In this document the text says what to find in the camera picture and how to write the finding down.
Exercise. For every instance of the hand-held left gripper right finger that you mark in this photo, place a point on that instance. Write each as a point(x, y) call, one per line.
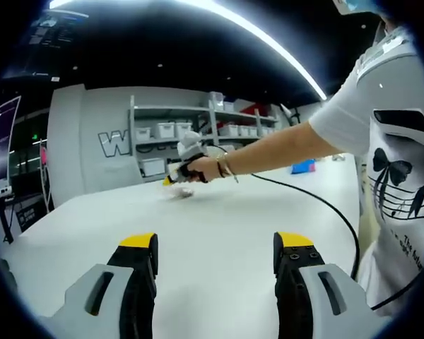
point(293, 268)

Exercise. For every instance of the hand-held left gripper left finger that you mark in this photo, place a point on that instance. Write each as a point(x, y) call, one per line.
point(134, 268)

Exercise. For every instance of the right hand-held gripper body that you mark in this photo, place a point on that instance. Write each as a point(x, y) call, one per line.
point(191, 146)

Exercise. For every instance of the clear resealable bag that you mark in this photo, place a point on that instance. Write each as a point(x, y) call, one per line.
point(180, 192)

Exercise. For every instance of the white plastic bag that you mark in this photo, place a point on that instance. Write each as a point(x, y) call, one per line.
point(339, 157)

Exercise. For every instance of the person's right hand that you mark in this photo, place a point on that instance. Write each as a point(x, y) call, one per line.
point(208, 169)

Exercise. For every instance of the shelf with white bins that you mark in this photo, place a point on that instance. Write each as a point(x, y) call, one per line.
point(166, 130)

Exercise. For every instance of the grey metal shelving unit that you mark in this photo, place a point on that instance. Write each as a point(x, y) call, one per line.
point(240, 113)
point(169, 108)

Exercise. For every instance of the blue packet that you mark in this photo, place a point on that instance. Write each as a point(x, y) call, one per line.
point(302, 169)

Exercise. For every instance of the dark floor sign board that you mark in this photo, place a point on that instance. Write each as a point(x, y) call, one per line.
point(28, 215)

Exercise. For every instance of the long ceiling light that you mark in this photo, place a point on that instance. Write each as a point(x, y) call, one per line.
point(286, 53)

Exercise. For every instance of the pink sign on stand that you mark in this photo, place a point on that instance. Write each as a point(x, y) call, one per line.
point(43, 155)

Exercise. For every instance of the dark-legged table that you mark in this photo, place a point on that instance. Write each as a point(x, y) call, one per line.
point(0, 212)

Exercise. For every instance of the monitor on stand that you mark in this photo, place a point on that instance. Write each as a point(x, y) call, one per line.
point(0, 141)

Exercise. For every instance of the hanging dark screen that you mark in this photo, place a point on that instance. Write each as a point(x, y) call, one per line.
point(46, 39)

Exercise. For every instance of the grey chest-worn device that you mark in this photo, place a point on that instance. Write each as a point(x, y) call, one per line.
point(392, 92)

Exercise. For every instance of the person's own head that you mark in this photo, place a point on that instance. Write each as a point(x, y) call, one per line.
point(392, 24)

